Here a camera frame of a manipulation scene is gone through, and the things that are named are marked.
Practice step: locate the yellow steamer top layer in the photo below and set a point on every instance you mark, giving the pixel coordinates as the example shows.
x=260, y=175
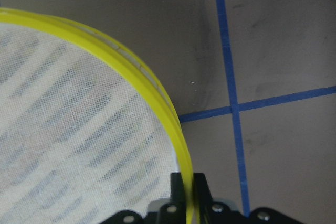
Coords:
x=147, y=77

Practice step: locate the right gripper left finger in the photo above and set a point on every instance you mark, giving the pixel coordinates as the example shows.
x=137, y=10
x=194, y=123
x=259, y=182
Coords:
x=177, y=189

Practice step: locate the white steamer cloth liner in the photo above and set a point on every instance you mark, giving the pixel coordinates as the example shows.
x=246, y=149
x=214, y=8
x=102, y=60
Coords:
x=65, y=119

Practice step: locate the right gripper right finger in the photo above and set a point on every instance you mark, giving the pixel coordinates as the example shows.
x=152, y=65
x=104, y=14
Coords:
x=202, y=192

